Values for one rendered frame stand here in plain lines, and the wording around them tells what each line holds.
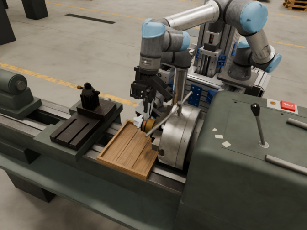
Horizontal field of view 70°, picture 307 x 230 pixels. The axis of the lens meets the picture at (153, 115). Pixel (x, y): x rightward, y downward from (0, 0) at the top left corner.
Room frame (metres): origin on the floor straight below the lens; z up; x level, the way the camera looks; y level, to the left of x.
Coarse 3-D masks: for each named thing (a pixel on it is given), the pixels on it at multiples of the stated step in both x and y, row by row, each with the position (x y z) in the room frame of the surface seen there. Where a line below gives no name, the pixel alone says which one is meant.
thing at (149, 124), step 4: (144, 120) 0.86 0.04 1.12; (148, 120) 0.85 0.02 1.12; (152, 120) 0.85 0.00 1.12; (144, 124) 0.84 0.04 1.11; (148, 124) 0.83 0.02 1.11; (152, 124) 0.83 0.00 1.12; (156, 124) 0.84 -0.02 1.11; (144, 128) 0.83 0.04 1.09; (148, 128) 0.82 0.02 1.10; (152, 128) 0.82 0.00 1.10; (160, 128) 0.86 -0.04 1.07
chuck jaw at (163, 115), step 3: (168, 105) 0.88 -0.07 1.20; (171, 105) 0.88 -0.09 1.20; (168, 108) 0.88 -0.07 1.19; (171, 108) 0.87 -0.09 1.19; (168, 111) 0.87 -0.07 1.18; (162, 114) 0.87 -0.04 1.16; (165, 114) 0.86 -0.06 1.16; (168, 114) 0.86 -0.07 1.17; (156, 117) 0.86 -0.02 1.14; (159, 117) 0.86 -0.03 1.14; (162, 117) 0.86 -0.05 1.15; (156, 120) 0.85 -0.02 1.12; (159, 120) 0.85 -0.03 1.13
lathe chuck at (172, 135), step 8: (176, 104) 0.86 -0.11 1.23; (176, 112) 0.79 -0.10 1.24; (184, 112) 0.79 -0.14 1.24; (168, 120) 0.75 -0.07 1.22; (176, 120) 0.74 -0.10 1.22; (184, 120) 0.74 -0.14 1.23; (168, 128) 0.72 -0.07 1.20; (176, 128) 0.71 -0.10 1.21; (184, 128) 0.71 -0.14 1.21; (168, 136) 0.69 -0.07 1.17; (176, 136) 0.68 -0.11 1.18; (160, 144) 0.68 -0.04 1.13; (168, 144) 0.67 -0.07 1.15; (176, 144) 0.66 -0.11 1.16; (168, 152) 0.66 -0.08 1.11; (176, 152) 0.65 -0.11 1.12; (160, 160) 0.68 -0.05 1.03; (168, 160) 0.65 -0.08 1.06
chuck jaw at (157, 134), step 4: (156, 132) 0.79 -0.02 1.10; (160, 132) 0.79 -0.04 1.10; (152, 136) 0.76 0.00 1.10; (156, 136) 0.76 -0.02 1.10; (160, 136) 0.76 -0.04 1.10; (152, 140) 0.75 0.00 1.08; (156, 140) 0.73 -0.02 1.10; (152, 144) 0.71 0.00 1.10; (156, 144) 0.70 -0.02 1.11; (152, 148) 0.70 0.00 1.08; (156, 148) 0.70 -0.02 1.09; (160, 152) 0.67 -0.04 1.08
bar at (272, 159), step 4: (268, 156) 0.52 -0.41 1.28; (268, 160) 0.51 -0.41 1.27; (272, 160) 0.50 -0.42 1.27; (276, 160) 0.50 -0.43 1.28; (280, 160) 0.50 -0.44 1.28; (276, 164) 0.50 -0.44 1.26; (280, 164) 0.49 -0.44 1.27; (284, 164) 0.49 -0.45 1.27; (288, 164) 0.49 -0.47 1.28; (292, 164) 0.49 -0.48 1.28; (288, 168) 0.48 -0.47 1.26; (292, 168) 0.47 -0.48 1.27; (296, 168) 0.47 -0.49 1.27; (300, 168) 0.47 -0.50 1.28; (304, 168) 0.47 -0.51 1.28; (300, 172) 0.46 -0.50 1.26; (304, 172) 0.46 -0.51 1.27
